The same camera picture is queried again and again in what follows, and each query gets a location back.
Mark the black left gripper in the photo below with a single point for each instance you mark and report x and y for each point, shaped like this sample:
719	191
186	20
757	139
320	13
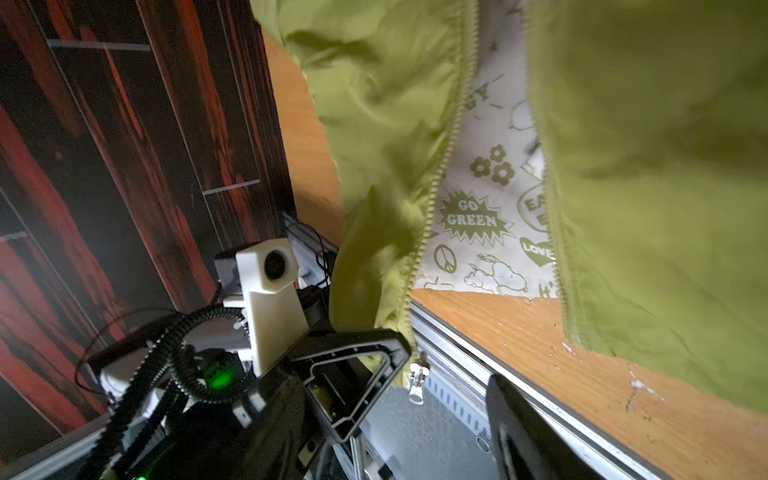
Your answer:
281	426

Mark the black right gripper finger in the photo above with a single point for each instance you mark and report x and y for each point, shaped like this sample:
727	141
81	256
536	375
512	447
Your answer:
523	444

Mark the green zip jacket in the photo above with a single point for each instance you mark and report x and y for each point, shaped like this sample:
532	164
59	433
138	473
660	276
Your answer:
609	154

